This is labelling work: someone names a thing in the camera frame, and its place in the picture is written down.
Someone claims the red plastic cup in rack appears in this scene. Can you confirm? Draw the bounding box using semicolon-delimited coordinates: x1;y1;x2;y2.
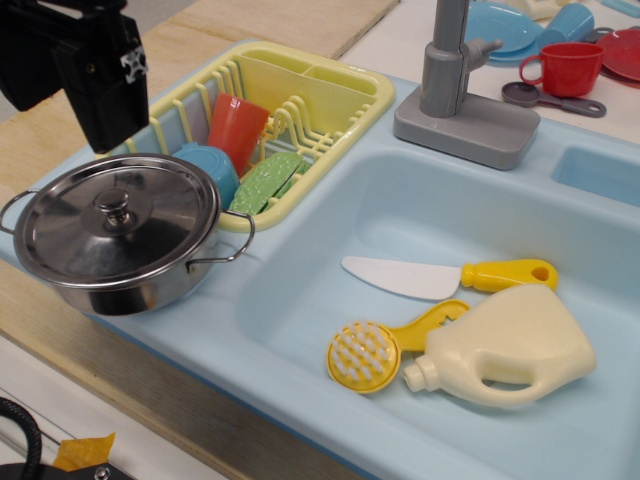
207;92;270;177

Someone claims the yellow plastic dish rack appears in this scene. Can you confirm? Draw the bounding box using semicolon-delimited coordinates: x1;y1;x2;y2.
112;42;395;230

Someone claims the black cable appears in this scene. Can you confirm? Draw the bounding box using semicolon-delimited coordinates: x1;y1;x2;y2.
0;396;43;467

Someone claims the yellow dish brush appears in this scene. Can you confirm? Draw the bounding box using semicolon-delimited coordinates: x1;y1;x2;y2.
326;299;470;395

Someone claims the red mug with handle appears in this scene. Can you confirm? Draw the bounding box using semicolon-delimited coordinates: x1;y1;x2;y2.
519;42;604;97

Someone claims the light blue tumbler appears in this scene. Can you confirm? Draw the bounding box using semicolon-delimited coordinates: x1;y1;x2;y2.
537;3;595;49

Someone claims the green plastic toy food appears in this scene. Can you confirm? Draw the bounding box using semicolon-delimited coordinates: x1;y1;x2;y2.
230;152;311;215

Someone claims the red plate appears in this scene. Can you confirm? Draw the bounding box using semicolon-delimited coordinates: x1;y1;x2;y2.
596;29;640;81

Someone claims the light blue plate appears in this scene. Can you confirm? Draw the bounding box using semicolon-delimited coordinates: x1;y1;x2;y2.
465;1;544;64

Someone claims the plywood board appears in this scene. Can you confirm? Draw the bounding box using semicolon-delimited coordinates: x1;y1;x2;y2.
143;0;398;59

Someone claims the cream toy detergent bottle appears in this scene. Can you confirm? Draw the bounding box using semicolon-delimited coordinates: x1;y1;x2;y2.
403;284;597;408

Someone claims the blue plastic cup in rack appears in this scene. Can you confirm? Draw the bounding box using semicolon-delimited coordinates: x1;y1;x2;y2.
173;142;240;209

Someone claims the grey measuring spoon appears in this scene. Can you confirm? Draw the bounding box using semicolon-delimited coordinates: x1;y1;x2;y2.
501;81;607;118

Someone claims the yellow tape piece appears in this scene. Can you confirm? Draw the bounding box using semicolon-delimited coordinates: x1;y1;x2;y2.
52;432;116;472

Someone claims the grey toy faucet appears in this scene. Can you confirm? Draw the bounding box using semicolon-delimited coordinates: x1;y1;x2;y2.
393;1;540;170

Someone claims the stainless steel pot lid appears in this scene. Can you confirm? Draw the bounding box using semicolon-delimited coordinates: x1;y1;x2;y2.
14;155;221;288

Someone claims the toy knife yellow handle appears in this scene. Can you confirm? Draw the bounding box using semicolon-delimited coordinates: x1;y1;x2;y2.
341;256;559;300

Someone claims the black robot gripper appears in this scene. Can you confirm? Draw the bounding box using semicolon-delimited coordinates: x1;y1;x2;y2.
1;1;149;153

